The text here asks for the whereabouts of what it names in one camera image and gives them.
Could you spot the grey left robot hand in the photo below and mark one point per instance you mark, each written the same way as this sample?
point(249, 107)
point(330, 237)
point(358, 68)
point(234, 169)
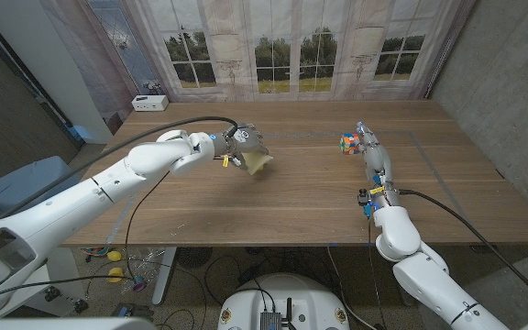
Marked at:
point(243, 139)

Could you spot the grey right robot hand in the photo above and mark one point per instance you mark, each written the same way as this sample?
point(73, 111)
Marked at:
point(376, 158)

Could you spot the yellow sponge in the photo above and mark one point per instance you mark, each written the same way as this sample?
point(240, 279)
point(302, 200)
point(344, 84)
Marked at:
point(258, 162)

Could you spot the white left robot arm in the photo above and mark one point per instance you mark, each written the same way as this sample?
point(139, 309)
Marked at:
point(85, 201)

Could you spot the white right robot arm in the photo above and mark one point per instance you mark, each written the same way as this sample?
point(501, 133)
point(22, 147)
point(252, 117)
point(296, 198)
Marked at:
point(420, 275)

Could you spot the multicoloured rubik's cube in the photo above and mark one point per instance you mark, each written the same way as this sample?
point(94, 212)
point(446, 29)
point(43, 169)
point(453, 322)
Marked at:
point(348, 143)

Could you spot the white power box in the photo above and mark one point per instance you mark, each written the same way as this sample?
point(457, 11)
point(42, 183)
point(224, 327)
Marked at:
point(149, 103)

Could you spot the printed window backdrop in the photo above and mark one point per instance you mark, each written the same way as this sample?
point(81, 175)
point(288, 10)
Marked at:
point(291, 46)

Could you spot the white table leg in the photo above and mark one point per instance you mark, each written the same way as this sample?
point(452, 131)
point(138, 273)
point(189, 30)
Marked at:
point(165, 275)

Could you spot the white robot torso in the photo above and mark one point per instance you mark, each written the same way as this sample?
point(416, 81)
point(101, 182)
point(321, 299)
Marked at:
point(255, 298)

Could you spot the yellow plastic cap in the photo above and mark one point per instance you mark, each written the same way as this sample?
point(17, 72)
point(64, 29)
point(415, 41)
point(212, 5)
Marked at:
point(114, 256)
point(115, 274)

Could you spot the purple spool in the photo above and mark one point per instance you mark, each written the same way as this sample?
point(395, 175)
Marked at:
point(138, 284)

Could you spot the grey electronics box on torso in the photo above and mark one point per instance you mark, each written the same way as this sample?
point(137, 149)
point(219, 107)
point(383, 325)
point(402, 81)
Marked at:
point(270, 321)

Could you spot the blue plastic bin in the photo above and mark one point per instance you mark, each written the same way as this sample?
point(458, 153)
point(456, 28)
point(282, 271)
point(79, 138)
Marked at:
point(25, 183)

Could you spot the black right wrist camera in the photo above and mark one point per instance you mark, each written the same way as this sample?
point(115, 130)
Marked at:
point(363, 197)

